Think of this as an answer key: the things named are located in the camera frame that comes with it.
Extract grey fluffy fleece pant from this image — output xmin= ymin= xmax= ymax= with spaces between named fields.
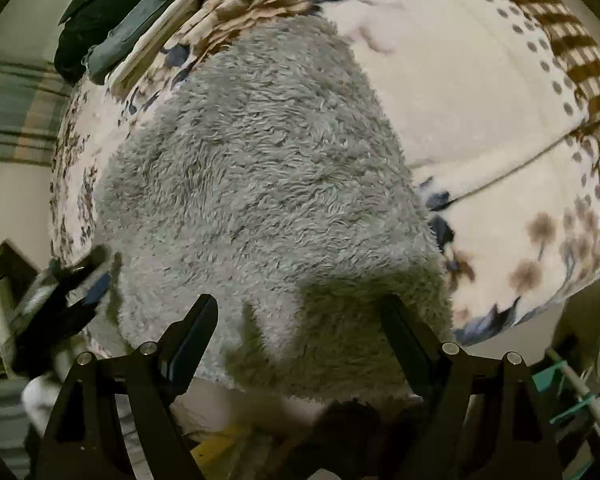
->
xmin=95 ymin=16 xmax=451 ymax=401

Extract teal metal rack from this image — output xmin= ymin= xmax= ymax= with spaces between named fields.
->
xmin=529 ymin=346 xmax=600 ymax=480

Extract grey striped curtain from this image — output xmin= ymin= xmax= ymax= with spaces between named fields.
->
xmin=0 ymin=61 xmax=71 ymax=166

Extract cream folded cloth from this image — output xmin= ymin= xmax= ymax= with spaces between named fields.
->
xmin=106 ymin=0 xmax=199 ymax=100

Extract dark green folded garment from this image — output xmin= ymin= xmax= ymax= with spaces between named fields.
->
xmin=54 ymin=0 xmax=140 ymax=84

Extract folded blue denim jeans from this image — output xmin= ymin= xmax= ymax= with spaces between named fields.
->
xmin=85 ymin=0 xmax=175 ymax=86

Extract cream floral patterned blanket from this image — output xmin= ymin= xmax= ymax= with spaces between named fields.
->
xmin=50 ymin=0 xmax=600 ymax=346

